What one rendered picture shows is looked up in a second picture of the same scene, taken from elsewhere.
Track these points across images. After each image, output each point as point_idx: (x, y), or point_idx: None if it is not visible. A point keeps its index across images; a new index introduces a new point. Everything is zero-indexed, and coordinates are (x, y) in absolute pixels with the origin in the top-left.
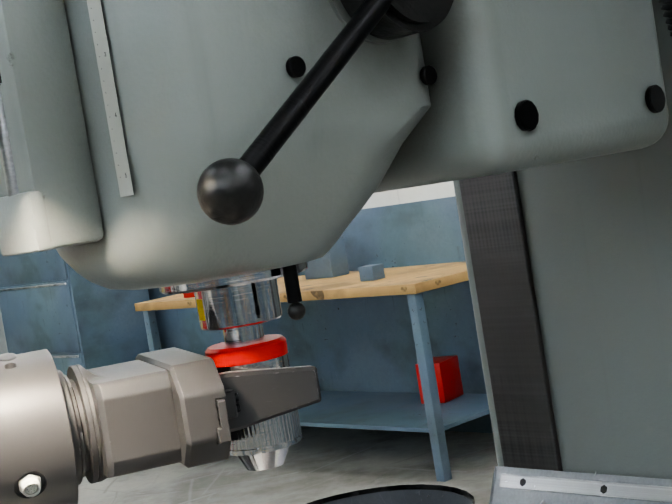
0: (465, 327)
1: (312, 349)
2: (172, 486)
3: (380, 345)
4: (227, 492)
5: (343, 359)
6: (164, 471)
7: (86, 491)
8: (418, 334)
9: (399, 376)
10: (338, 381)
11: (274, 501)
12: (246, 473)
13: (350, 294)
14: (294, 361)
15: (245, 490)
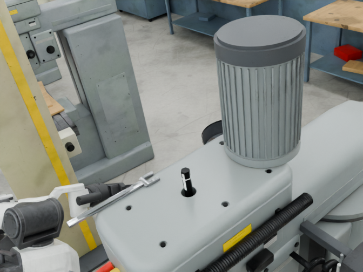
0: (263, 6)
1: (215, 2)
2: (172, 49)
3: (236, 6)
4: (188, 55)
5: (224, 7)
6: (169, 41)
7: (147, 47)
8: None
9: (241, 17)
10: (222, 13)
11: (201, 62)
12: (193, 47)
13: (228, 2)
14: (209, 4)
15: (193, 55)
